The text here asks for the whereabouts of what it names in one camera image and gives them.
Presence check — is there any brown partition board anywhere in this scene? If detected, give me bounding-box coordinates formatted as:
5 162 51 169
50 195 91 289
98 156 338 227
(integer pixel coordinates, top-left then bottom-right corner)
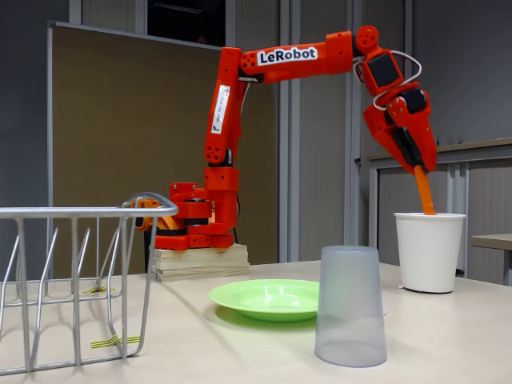
46 20 278 277

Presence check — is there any black power cable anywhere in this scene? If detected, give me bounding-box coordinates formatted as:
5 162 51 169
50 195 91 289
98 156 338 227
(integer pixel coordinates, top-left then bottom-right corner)
231 191 241 245

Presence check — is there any green plastic plate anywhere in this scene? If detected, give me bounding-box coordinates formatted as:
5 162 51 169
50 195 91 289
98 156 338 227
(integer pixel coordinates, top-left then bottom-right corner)
207 278 321 323

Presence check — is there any translucent grey plastic cup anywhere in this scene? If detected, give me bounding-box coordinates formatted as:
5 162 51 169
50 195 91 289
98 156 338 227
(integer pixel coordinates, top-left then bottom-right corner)
314 245 388 368

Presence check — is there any grey side table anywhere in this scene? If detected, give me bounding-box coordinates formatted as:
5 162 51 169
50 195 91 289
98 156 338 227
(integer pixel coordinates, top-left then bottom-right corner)
470 234 512 287

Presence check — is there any grey low cabinet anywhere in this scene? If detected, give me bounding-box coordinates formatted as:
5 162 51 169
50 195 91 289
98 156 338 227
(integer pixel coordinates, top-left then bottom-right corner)
366 137 512 287

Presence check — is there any orange plastic knife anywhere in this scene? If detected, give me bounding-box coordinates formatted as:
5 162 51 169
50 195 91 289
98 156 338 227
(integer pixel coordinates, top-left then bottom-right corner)
414 166 438 217

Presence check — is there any white paper cup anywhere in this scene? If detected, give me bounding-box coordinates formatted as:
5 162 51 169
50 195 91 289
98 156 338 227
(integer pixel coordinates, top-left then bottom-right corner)
394 212 467 294

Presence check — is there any light orange table clamp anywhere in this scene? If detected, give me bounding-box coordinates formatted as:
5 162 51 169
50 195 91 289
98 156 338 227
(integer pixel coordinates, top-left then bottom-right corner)
122 195 187 233

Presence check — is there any wooden base block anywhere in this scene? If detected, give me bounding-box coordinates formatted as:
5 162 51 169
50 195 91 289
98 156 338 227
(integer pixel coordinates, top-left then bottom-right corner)
151 242 251 282

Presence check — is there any white servo cable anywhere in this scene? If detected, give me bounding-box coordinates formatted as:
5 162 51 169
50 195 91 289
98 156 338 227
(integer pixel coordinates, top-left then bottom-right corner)
354 50 424 111

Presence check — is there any metal wire dish rack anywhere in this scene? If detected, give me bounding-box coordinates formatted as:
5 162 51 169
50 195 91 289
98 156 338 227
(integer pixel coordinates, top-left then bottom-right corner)
0 192 180 375

